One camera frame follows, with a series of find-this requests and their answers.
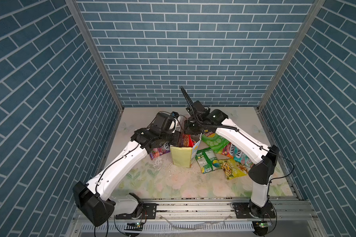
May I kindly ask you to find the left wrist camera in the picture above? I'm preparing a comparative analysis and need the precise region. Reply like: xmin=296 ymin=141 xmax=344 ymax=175
xmin=170 ymin=112 xmax=180 ymax=119

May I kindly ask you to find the white slotted cable duct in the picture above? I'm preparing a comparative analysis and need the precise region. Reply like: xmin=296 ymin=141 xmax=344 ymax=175
xmin=81 ymin=221 xmax=255 ymax=234

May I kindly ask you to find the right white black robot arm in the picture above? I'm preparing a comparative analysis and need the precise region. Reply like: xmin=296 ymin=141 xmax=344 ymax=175
xmin=181 ymin=87 xmax=279 ymax=218

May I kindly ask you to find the black mounting plate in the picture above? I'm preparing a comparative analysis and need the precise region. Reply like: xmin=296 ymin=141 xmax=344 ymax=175
xmin=115 ymin=203 xmax=157 ymax=220
xmin=231 ymin=201 xmax=276 ymax=219

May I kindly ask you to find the purple Fox's candy packet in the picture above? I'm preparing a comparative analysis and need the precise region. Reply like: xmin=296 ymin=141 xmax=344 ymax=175
xmin=149 ymin=143 xmax=171 ymax=161

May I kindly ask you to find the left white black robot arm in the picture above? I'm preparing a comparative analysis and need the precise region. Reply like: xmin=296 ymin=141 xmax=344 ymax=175
xmin=73 ymin=112 xmax=181 ymax=227

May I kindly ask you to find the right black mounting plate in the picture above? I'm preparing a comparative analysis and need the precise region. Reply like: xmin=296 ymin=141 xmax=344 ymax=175
xmin=231 ymin=201 xmax=276 ymax=219

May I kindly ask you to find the floral paper gift bag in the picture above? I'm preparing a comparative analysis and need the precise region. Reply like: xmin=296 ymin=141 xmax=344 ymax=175
xmin=170 ymin=133 xmax=202 ymax=168

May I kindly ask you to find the yellow green snack packet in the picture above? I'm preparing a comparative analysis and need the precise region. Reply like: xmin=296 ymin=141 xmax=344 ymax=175
xmin=219 ymin=159 xmax=248 ymax=180

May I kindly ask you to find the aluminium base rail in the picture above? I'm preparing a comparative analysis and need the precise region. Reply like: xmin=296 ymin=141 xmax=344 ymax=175
xmin=66 ymin=197 xmax=326 ymax=237

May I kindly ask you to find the small green snack packet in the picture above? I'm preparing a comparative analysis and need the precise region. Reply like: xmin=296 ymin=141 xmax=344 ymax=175
xmin=195 ymin=148 xmax=221 ymax=174

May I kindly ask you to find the orange Fox's candy packet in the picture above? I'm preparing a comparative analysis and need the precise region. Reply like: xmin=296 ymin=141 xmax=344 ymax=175
xmin=221 ymin=142 xmax=235 ymax=159

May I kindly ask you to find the red snack packet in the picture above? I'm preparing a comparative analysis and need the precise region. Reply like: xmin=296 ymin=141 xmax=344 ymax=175
xmin=180 ymin=134 xmax=196 ymax=148

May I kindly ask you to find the teal snack packet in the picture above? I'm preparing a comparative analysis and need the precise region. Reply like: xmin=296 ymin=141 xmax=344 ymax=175
xmin=233 ymin=148 xmax=254 ymax=169

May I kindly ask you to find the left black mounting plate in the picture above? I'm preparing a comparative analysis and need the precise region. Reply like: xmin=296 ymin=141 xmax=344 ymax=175
xmin=115 ymin=203 xmax=157 ymax=220

